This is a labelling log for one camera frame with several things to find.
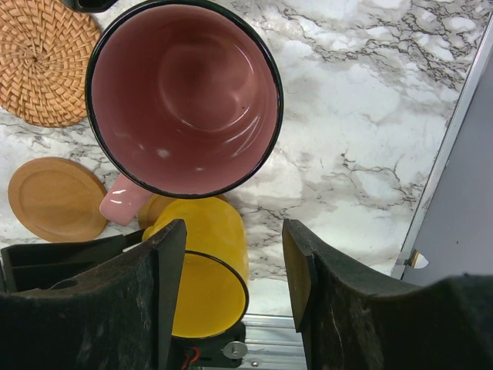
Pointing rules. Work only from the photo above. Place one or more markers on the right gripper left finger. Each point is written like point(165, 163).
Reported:
point(118, 315)

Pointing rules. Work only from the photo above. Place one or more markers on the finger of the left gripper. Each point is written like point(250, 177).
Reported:
point(28, 266)

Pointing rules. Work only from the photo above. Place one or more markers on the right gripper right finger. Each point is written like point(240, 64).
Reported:
point(351, 316)

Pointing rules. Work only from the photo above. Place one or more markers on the light wood round coaster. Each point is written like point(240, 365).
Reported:
point(57, 200)

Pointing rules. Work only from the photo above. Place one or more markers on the yellow mug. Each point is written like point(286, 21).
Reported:
point(213, 294)

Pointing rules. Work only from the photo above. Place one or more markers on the woven rattan coaster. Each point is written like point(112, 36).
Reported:
point(45, 50)

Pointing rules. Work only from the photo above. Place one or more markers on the dusty pink mug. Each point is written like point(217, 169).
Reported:
point(186, 101)

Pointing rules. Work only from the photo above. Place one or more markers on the black mug white inside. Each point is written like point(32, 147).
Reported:
point(89, 6)

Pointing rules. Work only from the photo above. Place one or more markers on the light wood grooved coaster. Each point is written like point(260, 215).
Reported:
point(154, 210)

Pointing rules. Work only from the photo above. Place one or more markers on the black front mounting rail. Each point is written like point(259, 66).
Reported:
point(257, 342)

